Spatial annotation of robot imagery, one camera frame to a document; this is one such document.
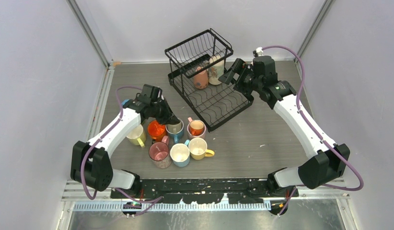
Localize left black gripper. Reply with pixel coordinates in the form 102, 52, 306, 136
151, 98, 179, 126

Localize black wire dish rack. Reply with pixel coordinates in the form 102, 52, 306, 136
164, 28, 254, 132

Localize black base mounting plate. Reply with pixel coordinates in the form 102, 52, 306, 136
110, 178, 298, 204

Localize beige grey cup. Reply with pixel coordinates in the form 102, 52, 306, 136
166, 121, 183, 134

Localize yellow-green faceted mug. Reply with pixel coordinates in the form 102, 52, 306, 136
126, 125, 147, 148

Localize pink patterned mug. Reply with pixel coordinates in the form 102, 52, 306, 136
149, 136, 172, 169

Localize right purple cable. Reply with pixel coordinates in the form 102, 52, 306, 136
262, 45, 365, 217

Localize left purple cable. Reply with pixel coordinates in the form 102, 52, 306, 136
80, 86, 164, 217

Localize light blue faceted mug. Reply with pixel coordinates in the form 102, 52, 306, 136
170, 139, 190, 167

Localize yellow mug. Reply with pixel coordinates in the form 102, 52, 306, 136
188, 138, 215, 160

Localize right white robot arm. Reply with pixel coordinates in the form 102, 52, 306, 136
219, 56, 350, 197

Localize purple cable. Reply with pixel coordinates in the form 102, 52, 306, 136
80, 86, 164, 217
262, 45, 365, 217

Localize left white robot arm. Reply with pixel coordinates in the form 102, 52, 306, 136
70, 84, 179, 198

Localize small orange cup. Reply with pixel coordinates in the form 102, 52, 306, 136
189, 120, 205, 136

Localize light pink faceted mug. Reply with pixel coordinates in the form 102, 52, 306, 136
186, 117, 207, 139

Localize salmon pink mug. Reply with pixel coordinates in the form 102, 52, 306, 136
193, 67, 209, 89

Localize large orange mug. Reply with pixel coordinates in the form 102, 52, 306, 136
147, 120, 167, 144

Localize cream floral mug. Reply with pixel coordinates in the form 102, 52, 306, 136
208, 60, 225, 85

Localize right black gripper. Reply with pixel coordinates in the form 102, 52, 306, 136
218, 58, 262, 97

